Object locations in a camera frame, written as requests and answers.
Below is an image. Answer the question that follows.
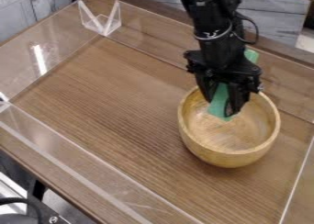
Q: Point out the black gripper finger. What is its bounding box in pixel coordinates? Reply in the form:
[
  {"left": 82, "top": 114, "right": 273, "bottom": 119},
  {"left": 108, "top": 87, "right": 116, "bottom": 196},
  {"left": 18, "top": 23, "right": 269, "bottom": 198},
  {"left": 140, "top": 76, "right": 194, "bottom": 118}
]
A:
[
  {"left": 224, "top": 83, "right": 260, "bottom": 118},
  {"left": 196, "top": 73, "right": 218, "bottom": 102}
]

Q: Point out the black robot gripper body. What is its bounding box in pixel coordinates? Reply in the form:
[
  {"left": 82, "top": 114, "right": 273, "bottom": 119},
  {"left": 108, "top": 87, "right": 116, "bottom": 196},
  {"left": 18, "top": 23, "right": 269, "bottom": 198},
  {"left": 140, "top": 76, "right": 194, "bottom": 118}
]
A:
[{"left": 185, "top": 35, "right": 263, "bottom": 88}]

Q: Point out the green rectangular block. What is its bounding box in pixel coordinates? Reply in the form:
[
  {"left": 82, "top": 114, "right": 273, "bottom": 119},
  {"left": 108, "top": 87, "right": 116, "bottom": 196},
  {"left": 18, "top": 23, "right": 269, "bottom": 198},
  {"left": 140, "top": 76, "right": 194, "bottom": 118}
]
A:
[{"left": 208, "top": 49, "right": 260, "bottom": 121}]

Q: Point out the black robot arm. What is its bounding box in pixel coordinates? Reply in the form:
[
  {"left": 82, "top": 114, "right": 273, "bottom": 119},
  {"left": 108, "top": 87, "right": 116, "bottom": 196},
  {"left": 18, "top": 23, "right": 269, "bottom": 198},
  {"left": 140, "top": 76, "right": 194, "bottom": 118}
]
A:
[{"left": 181, "top": 0, "right": 263, "bottom": 120}]

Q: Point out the light wooden bowl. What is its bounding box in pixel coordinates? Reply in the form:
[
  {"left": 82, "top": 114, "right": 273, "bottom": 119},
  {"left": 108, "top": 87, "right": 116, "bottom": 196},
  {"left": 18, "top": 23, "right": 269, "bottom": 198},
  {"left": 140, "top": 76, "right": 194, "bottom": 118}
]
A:
[{"left": 177, "top": 87, "right": 281, "bottom": 168}]

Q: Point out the black metal table leg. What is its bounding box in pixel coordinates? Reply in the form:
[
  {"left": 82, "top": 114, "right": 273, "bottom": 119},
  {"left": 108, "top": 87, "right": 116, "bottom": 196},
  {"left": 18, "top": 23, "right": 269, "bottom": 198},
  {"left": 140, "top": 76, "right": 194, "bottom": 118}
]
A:
[{"left": 29, "top": 179, "right": 49, "bottom": 201}]

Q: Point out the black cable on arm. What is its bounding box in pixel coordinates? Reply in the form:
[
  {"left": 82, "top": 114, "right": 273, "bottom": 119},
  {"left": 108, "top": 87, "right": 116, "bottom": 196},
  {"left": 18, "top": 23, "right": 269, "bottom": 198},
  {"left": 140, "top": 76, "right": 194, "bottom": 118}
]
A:
[{"left": 233, "top": 11, "right": 261, "bottom": 46}]

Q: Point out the clear acrylic tray wall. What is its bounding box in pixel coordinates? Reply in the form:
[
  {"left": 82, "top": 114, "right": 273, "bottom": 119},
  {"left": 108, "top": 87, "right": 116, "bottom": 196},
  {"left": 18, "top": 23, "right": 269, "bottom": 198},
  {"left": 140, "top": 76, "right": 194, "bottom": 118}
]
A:
[{"left": 0, "top": 0, "right": 314, "bottom": 224}]

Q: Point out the black cable under table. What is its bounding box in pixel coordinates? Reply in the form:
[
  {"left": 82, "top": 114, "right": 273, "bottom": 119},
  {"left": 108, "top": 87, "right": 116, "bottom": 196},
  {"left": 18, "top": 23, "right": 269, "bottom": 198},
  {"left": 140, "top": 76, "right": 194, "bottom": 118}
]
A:
[{"left": 0, "top": 196, "right": 46, "bottom": 224}]

